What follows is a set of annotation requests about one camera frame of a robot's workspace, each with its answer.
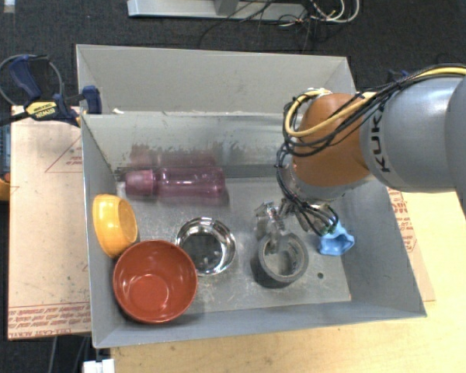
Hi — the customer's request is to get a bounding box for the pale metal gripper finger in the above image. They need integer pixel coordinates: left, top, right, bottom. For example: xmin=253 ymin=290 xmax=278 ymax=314
xmin=255 ymin=202 xmax=270 ymax=244
xmin=269 ymin=207 xmax=292 ymax=256

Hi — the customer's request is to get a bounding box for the grey tape roll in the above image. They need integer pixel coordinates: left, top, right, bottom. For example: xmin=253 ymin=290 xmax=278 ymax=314
xmin=250 ymin=232 xmax=310 ymax=289

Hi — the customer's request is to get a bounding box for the light blue crumpled piece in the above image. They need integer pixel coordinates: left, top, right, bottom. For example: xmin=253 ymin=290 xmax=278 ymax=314
xmin=317 ymin=217 xmax=356 ymax=257

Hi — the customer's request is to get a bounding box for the clear glass bowl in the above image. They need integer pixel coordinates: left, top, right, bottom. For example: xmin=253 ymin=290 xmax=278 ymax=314
xmin=175 ymin=216 xmax=238 ymax=277

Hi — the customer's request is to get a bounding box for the purple clear plastic bottle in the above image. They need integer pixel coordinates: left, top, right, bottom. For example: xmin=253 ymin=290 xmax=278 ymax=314
xmin=123 ymin=166 xmax=227 ymax=202

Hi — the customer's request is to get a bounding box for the red bowl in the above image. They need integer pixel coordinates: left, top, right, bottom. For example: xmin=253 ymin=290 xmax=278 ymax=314
xmin=112 ymin=239 xmax=200 ymax=325

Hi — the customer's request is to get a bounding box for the grey metal bin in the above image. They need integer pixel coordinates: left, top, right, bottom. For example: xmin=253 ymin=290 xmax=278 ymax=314
xmin=75 ymin=44 xmax=428 ymax=349

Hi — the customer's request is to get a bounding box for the yellow bowl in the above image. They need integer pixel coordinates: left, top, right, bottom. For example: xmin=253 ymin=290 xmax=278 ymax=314
xmin=92 ymin=193 xmax=140 ymax=259

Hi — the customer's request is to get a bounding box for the brown cardboard board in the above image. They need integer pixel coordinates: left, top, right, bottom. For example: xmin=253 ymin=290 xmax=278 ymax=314
xmin=7 ymin=105 xmax=436 ymax=341

